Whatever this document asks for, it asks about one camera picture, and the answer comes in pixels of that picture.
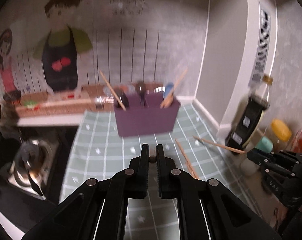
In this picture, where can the red snack packet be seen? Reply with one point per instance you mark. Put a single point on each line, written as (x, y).
(297, 142)

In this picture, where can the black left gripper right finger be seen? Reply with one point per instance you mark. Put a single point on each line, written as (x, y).
(207, 209)

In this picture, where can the dark translucent plastic spoon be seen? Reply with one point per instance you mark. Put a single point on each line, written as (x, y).
(122, 96)

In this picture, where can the yellow lid jar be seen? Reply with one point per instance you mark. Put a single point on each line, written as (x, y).
(278, 132)

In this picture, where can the teal lid jar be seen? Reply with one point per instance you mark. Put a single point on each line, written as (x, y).
(265, 145)

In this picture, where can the dark soy sauce bottle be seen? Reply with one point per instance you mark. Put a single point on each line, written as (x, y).
(258, 102)

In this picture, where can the green grid placemat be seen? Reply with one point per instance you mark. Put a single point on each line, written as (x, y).
(98, 152)

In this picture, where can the grey spoon in caddy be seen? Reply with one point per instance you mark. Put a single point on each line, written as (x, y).
(140, 88)

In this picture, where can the portable gas stove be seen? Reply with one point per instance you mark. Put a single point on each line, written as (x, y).
(27, 159)

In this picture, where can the blue plastic spoon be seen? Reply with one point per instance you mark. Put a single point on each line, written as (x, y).
(168, 87)

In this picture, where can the purple utensil caddy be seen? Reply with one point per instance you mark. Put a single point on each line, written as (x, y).
(150, 119)

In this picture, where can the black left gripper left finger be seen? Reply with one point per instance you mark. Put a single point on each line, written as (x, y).
(97, 209)

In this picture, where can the wooden chopstick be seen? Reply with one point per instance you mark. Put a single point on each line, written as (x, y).
(219, 145)
(112, 91)
(169, 98)
(187, 160)

